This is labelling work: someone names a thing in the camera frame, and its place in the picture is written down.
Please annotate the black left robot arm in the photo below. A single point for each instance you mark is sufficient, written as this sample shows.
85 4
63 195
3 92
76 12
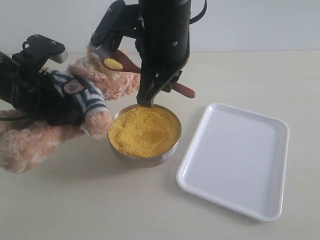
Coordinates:
6 70

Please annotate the white rectangular plastic tray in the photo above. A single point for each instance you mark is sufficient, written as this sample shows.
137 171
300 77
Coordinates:
237 159

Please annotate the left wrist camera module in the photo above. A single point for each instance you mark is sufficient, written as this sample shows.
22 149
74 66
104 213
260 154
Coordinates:
40 48

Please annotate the yellow millet grains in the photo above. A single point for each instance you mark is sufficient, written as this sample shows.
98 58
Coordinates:
143 132

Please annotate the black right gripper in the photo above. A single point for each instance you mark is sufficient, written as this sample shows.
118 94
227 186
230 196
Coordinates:
165 46

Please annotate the dark red wooden spoon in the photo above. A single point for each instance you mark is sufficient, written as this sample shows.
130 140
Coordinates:
120 62

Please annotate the round metal bowl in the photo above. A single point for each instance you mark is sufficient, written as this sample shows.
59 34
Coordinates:
144 162

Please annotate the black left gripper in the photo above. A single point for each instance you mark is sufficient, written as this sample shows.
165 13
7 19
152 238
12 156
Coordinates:
33 92

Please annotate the beige teddy bear striped shirt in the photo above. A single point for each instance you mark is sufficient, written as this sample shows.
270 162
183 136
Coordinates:
25 144

